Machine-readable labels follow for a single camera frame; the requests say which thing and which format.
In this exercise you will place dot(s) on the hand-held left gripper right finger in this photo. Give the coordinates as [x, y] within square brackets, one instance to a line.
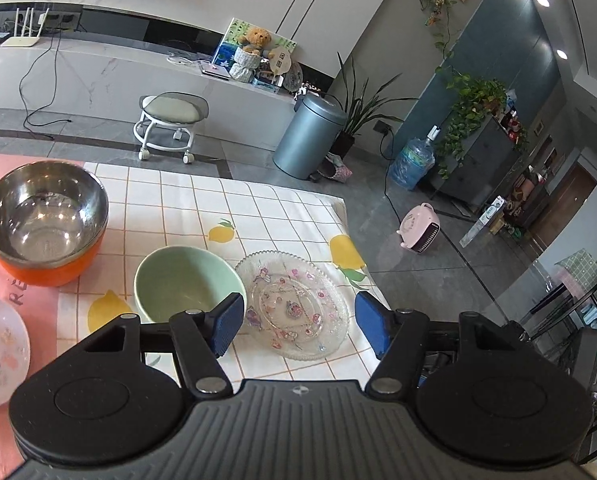
[371, 325]

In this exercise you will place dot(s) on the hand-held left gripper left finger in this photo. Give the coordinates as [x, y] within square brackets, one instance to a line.
[228, 322]

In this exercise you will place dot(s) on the clear floral glass plate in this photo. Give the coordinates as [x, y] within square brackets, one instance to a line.
[288, 305]

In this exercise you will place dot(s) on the green ceramic bowl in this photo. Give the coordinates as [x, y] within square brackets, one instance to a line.
[178, 280]

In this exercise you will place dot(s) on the orange bowl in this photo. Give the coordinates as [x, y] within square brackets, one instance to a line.
[43, 275]

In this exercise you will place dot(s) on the green checked cloth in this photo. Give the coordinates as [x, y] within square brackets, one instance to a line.
[575, 265]

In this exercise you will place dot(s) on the pink fan heater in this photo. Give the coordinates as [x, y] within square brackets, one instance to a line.
[416, 225]

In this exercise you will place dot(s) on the lemon print checked tablecloth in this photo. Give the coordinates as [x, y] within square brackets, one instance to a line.
[178, 200]

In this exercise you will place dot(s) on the brown wooden door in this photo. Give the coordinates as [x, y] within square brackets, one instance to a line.
[568, 210]

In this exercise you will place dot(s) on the blue water jug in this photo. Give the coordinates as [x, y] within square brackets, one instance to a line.
[411, 162]

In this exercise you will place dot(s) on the long-leaf potted plant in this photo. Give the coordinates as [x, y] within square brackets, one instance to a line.
[346, 145]

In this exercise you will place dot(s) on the pink placemat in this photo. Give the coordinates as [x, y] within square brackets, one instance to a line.
[38, 305]

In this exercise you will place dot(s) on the dark grey cabinet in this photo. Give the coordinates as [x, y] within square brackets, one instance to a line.
[478, 160]

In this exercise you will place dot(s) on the grey metal trash can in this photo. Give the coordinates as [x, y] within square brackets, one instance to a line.
[303, 135]

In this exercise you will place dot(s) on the white rolling stool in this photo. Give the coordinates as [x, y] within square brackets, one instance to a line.
[171, 110]

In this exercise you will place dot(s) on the green pothos plant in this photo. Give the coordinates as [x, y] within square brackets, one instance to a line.
[471, 100]

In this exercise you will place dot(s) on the white flat box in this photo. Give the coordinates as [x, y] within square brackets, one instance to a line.
[216, 71]

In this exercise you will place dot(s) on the blue patterned decorative plate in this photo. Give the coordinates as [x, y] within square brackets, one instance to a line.
[293, 77]

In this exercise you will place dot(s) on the green painted canvas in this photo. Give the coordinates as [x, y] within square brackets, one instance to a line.
[226, 52]

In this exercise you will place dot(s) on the beige hand fan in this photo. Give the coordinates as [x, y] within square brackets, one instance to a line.
[281, 57]

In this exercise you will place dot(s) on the brown teddy bear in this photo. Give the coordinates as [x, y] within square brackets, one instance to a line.
[256, 40]

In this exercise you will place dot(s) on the white router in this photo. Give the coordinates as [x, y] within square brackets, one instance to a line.
[21, 41]

